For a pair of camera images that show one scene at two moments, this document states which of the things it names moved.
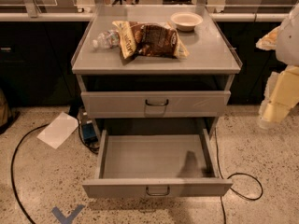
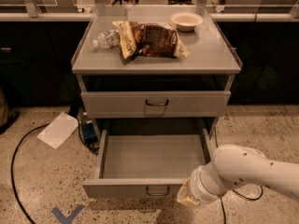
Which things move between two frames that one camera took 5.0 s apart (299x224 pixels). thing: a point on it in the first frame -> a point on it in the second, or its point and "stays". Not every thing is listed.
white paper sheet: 59,130 stays
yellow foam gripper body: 289,44 -> 199,186
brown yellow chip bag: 153,39 stays
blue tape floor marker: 62,218 stays
